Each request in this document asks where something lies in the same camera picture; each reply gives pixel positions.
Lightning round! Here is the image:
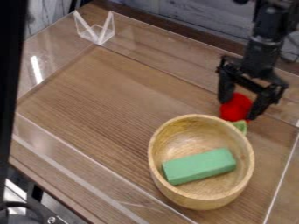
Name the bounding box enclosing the clear acrylic corner bracket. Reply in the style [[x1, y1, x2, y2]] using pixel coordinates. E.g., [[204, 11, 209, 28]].
[[73, 10, 114, 46]]

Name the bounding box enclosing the clear acrylic tray wall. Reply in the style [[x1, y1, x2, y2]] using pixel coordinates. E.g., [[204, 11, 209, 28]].
[[10, 5, 299, 224]]

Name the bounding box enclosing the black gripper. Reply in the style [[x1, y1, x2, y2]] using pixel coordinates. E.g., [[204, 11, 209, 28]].
[[216, 55, 288, 121]]

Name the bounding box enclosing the wooden bowl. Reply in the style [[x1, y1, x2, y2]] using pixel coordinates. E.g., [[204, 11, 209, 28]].
[[146, 114, 254, 210]]

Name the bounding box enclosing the black cable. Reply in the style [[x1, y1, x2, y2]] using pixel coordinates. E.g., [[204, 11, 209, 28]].
[[0, 200, 48, 224]]

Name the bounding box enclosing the red plush strawberry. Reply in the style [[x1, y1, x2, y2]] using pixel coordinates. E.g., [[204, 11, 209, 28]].
[[218, 93, 252, 135]]

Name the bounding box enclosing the green rectangular block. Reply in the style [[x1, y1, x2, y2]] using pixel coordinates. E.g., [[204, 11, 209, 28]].
[[161, 148, 237, 186]]

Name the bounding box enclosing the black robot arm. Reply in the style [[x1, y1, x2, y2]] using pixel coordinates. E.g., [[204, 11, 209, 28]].
[[216, 0, 299, 121]]

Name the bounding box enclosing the black metal frame post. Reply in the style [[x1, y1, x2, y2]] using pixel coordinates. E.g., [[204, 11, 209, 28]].
[[0, 0, 28, 206]]

